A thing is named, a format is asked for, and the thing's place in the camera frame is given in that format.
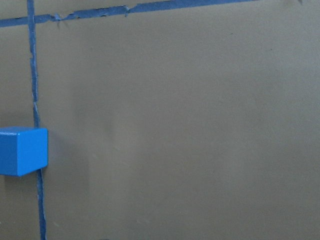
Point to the blue wooden cube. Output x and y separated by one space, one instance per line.
23 150

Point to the blue tape line lengthwise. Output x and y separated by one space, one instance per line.
31 22

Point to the blue tape line crosswise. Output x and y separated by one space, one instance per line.
125 10

